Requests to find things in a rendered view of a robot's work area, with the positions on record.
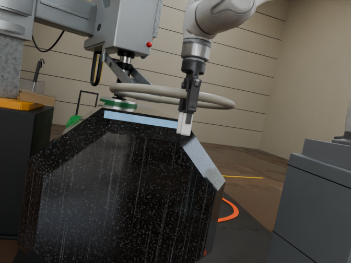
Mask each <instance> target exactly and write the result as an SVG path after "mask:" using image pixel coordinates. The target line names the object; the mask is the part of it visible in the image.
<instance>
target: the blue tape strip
mask: <svg viewBox="0 0 351 263"><path fill-rule="evenodd" d="M104 118H109V119H117V120H121V121H128V122H134V123H141V124H148V125H155V126H162V127H169V128H176V129H177V125H178V122H175V121H169V120H164V119H158V118H151V117H144V116H138V115H131V114H125V113H118V112H111V111H104Z"/></svg>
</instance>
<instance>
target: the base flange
mask: <svg viewBox="0 0 351 263"><path fill-rule="evenodd" d="M42 106H44V104H38V103H31V102H24V101H19V96H17V99H9V98H0V107H4V108H8V109H15V110H24V111H29V110H33V109H36V108H39V107H42Z"/></svg>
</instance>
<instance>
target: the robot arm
mask: <svg viewBox="0 0 351 263"><path fill-rule="evenodd" d="M268 1H273V0H189V2H188V4H187V7H186V11H185V15H184V22H183V43H182V44H183V45H182V52H181V58H182V59H183V61H182V66H181V71H182V72H183V73H186V77H185V78H184V81H183V82H182V83H181V89H186V92H187V97H186V99H183V98H180V101H179V108H178V111H179V119H178V125H177V132H176V133H177V134H181V135H186V136H190V133H191V126H192V119H193V114H194V112H196V108H197V102H198V95H199V91H200V86H201V83H202V80H200V79H199V75H203V74H204V73H205V66H206V64H205V63H206V62H208V61H209V56H210V49H211V44H212V40H213V38H215V37H216V35H217V34H218V33H222V32H225V31H227V30H230V29H233V28H236V27H238V26H240V25H241V24H243V23H244V22H245V21H247V20H249V19H250V18H252V17H253V16H254V14H255V11H256V8H257V7H258V6H260V5H262V4H263V3H266V2H268ZM332 143H336V144H343V145H349V146H351V100H350V103H349V106H348V110H347V115H346V122H345V132H344V135H343V136H335V137H334V139H332Z"/></svg>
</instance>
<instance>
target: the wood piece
mask: <svg viewBox="0 0 351 263"><path fill-rule="evenodd" d="M19 101H24V102H31V103H38V104H46V105H53V106H54V105H55V97H51V96H46V95H39V94H33V93H26V92H21V93H20V95H19Z"/></svg>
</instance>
